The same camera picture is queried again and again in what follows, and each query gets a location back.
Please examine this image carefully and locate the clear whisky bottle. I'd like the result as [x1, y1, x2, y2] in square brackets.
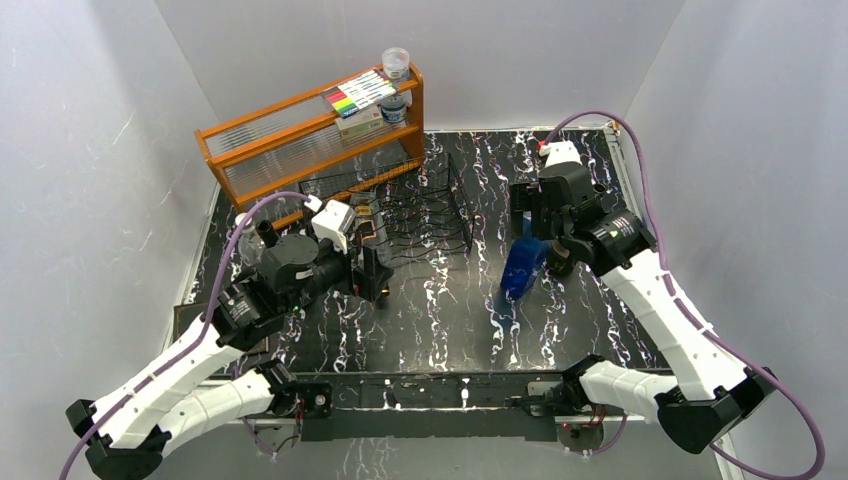
[350, 192, 388, 244]

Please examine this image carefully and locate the blue glass bottle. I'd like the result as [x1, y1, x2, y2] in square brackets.
[500, 215, 550, 300]

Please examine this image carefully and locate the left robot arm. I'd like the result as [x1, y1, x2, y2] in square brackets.
[66, 234, 393, 479]

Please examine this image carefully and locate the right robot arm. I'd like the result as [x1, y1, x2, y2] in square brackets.
[509, 162, 775, 454]

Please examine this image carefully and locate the olive green wine bottle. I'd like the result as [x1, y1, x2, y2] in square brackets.
[547, 184, 607, 277]

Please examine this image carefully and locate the dark green wine bottle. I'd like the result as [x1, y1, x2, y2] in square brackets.
[256, 219, 280, 250]

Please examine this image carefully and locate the small clear bottle left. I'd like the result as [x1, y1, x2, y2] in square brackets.
[235, 213, 265, 267]

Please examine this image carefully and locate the orange wooden shelf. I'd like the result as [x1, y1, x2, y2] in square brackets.
[194, 64, 425, 213]

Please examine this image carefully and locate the white cardboard box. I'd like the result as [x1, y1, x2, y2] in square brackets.
[335, 105, 385, 141]

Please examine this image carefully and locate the blue label jar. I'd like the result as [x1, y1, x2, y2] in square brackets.
[379, 93, 407, 124]

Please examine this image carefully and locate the marker pen set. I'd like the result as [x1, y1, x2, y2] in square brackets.
[321, 68, 398, 118]

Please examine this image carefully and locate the clear plastic jar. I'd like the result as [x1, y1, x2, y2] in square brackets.
[381, 47, 410, 83]

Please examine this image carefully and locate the dark book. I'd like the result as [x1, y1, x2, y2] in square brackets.
[170, 302, 270, 356]

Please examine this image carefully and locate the black wire wine rack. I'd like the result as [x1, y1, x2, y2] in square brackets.
[298, 153, 476, 268]

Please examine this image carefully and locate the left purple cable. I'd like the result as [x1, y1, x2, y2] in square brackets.
[59, 192, 313, 480]

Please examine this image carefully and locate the purple cable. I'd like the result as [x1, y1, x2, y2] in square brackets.
[59, 192, 313, 480]
[543, 110, 827, 480]

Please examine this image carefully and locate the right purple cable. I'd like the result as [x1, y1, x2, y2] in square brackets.
[543, 110, 827, 480]

